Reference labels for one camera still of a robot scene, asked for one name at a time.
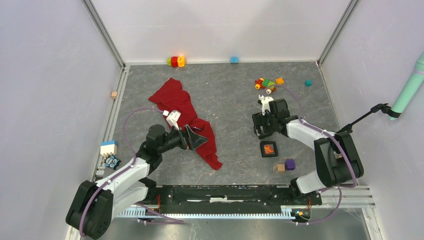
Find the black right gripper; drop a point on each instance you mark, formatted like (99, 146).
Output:
(258, 118)

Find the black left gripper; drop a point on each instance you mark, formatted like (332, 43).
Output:
(188, 138)

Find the black square display box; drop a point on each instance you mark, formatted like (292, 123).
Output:
(263, 155)

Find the orange flower brooch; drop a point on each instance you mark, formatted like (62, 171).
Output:
(269, 149)

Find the red garment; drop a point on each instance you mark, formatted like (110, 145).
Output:
(171, 96)

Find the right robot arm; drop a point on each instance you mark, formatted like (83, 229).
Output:
(337, 162)

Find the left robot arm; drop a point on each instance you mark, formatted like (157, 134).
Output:
(96, 204)

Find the colourful toy brick car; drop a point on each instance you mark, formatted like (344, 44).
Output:
(263, 83)

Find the orange toy brick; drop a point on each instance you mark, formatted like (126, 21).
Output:
(279, 81)

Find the tan wooden cube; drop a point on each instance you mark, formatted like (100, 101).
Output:
(280, 168)

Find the purple cube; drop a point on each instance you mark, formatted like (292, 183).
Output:
(290, 164)

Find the teal cube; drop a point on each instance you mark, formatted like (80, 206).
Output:
(308, 83)

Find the blue dome block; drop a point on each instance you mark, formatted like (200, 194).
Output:
(234, 60)

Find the green red orange toy stack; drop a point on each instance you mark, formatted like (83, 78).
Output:
(176, 61)

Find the blue owl toy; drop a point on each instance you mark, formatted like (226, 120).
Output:
(111, 162)

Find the blue white block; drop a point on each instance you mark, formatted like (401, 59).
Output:
(108, 148)

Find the black mini tripod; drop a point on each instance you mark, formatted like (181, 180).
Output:
(383, 107)

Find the mint green tube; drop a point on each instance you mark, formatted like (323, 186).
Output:
(409, 89)

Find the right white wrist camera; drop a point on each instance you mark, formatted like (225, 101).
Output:
(265, 104)

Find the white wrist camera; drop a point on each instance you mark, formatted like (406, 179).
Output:
(265, 104)
(172, 118)

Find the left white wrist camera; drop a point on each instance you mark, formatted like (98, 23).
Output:
(172, 118)

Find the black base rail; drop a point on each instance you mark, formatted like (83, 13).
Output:
(227, 199)

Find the small wooden cube on rail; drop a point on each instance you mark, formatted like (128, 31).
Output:
(114, 95)

